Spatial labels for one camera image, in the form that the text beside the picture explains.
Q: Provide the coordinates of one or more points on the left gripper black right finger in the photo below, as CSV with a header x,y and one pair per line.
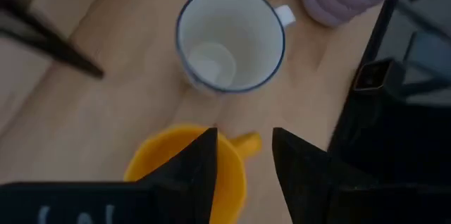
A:
x,y
303,181

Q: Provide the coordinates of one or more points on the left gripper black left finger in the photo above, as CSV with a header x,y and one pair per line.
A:
x,y
190,181

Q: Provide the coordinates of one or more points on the orange mug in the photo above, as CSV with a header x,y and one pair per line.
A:
x,y
158,146

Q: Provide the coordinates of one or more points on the white mug blue leaf pattern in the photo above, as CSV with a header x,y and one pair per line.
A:
x,y
229,41

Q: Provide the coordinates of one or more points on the wooden shelf riser black legs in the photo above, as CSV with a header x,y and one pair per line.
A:
x,y
53,46

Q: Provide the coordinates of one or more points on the black aluminium table frame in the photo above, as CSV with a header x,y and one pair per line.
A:
x,y
370,139

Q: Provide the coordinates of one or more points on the small black camera box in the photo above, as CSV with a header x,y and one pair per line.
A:
x,y
377,76

